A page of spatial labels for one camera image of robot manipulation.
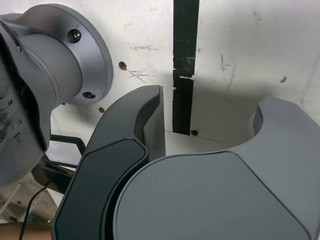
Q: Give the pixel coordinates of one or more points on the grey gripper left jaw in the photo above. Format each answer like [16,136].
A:
[100,180]

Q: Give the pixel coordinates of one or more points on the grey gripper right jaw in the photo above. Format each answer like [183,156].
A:
[212,200]

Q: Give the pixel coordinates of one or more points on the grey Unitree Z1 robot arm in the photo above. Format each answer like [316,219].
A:
[50,62]

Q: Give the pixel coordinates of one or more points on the black tape strip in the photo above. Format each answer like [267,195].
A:
[185,37]

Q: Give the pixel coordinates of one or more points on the black bracket frame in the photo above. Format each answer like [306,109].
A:
[80,146]

